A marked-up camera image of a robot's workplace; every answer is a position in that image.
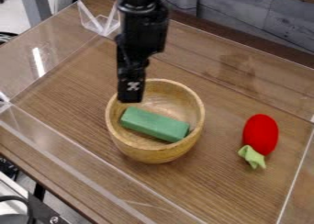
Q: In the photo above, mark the black metal bracket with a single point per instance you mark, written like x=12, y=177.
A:
x=43, y=214

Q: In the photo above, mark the grey table leg post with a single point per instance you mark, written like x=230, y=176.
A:
x=38, y=11

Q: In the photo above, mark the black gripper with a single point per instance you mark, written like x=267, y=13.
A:
x=142, y=39

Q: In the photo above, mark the brown wooden bowl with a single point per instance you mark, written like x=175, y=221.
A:
x=173, y=100

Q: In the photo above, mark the red plush tomato toy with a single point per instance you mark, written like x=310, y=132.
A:
x=259, y=140

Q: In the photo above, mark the green rectangular block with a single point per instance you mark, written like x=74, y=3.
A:
x=154, y=125

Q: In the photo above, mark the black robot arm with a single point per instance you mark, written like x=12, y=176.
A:
x=142, y=39

